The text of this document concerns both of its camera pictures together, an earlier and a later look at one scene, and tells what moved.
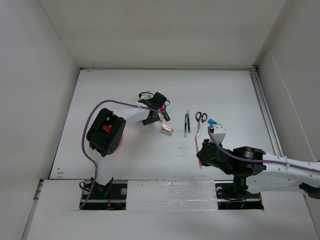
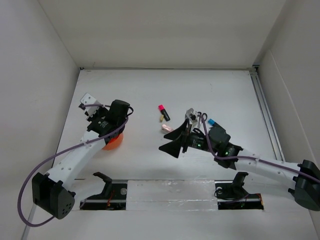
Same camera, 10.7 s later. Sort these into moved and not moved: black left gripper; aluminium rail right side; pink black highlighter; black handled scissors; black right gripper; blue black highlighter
Moved: black right gripper; black left gripper
Not moved: blue black highlighter; black handled scissors; pink black highlighter; aluminium rail right side
